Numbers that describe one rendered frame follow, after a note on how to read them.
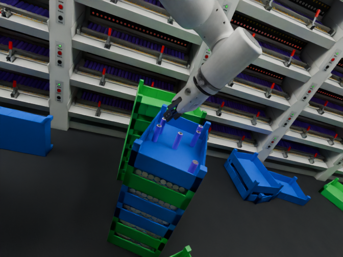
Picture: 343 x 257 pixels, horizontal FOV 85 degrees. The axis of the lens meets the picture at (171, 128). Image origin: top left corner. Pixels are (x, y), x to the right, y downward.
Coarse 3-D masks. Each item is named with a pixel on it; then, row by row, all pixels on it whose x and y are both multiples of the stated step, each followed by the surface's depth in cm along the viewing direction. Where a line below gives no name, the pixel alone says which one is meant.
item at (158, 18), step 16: (80, 0) 82; (96, 0) 82; (112, 0) 84; (128, 0) 88; (144, 0) 92; (128, 16) 87; (144, 16) 87; (160, 16) 91; (176, 32) 92; (192, 32) 93
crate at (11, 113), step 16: (0, 112) 81; (16, 112) 85; (0, 128) 84; (16, 128) 85; (32, 128) 85; (48, 128) 90; (0, 144) 89; (16, 144) 89; (32, 144) 90; (48, 144) 94
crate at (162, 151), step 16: (160, 112) 72; (176, 128) 76; (192, 128) 76; (208, 128) 72; (144, 144) 61; (160, 144) 64; (144, 160) 50; (160, 160) 57; (176, 160) 59; (192, 160) 62; (160, 176) 51; (176, 176) 50; (192, 176) 49
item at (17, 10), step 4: (0, 4) 83; (4, 4) 84; (0, 8) 83; (12, 8) 84; (16, 8) 85; (16, 12) 85; (20, 12) 85; (24, 12) 85; (28, 12) 86; (20, 16) 85; (28, 16) 87; (32, 16) 87; (36, 16) 87; (40, 16) 87; (44, 16) 88; (36, 20) 87; (40, 20) 88; (44, 20) 88
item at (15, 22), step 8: (40, 0) 93; (0, 16) 82; (16, 16) 85; (0, 24) 84; (8, 24) 84; (16, 24) 84; (24, 24) 84; (32, 24) 86; (40, 24) 88; (48, 24) 85; (24, 32) 87; (32, 32) 87; (40, 32) 87; (48, 32) 87
